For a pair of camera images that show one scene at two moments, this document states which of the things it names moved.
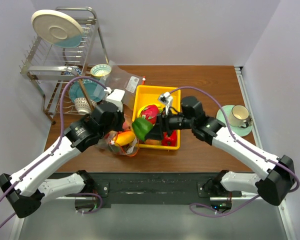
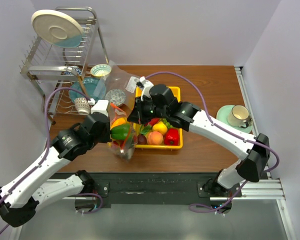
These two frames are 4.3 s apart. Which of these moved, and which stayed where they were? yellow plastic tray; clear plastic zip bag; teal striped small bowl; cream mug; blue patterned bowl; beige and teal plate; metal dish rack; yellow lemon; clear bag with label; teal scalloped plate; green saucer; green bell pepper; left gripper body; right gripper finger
Moved: yellow lemon; green bell pepper; right gripper finger; left gripper body; clear plastic zip bag
Stayed: blue patterned bowl; cream mug; metal dish rack; clear bag with label; beige and teal plate; yellow plastic tray; teal striped small bowl; teal scalloped plate; green saucer
